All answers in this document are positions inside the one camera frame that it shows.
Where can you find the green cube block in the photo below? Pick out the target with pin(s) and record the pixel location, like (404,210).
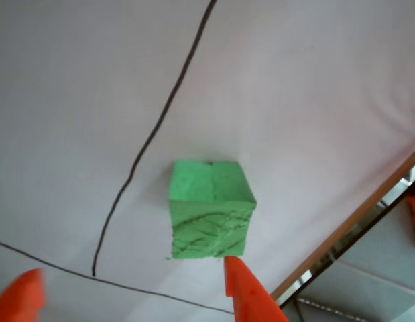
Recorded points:
(210,208)

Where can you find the wooden table edge strip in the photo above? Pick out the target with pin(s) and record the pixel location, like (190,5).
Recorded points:
(344,224)

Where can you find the white paper sheet black lines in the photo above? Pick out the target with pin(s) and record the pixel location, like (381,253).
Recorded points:
(294,84)

